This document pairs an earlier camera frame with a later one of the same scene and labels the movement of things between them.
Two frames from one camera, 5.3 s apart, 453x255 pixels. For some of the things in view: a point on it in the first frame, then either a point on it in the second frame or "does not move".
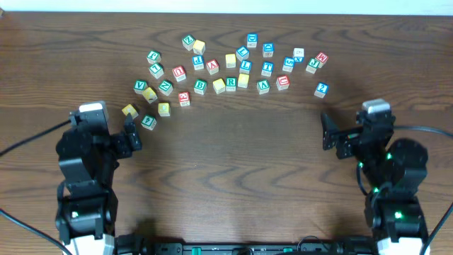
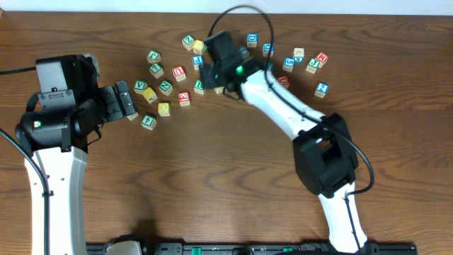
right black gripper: x=352 y=138 to x=207 y=76
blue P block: x=198 y=61 does not move
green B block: x=200 y=86 does not move
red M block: x=322 y=59 does not move
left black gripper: x=122 y=142 to x=107 y=103
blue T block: x=267 y=68 does not move
